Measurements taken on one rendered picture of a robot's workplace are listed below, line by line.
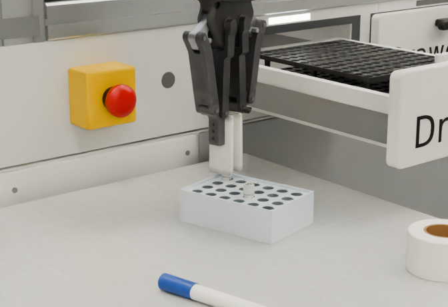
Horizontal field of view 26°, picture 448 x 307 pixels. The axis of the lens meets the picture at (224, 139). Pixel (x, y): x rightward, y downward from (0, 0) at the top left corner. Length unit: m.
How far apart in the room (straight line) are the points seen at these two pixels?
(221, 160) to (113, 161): 0.20
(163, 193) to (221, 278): 0.27
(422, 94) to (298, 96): 0.18
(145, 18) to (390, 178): 0.57
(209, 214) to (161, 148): 0.25
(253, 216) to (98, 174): 0.29
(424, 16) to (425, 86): 0.50
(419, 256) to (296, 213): 0.16
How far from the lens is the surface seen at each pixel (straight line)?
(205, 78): 1.06
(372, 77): 1.19
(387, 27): 1.53
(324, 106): 1.19
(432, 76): 1.11
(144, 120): 1.27
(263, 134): 1.41
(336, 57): 1.32
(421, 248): 0.95
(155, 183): 1.23
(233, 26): 1.07
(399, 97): 1.08
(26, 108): 1.18
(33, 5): 1.16
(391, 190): 1.64
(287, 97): 1.23
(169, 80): 1.28
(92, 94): 1.17
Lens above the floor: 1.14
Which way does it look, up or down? 15 degrees down
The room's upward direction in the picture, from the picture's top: straight up
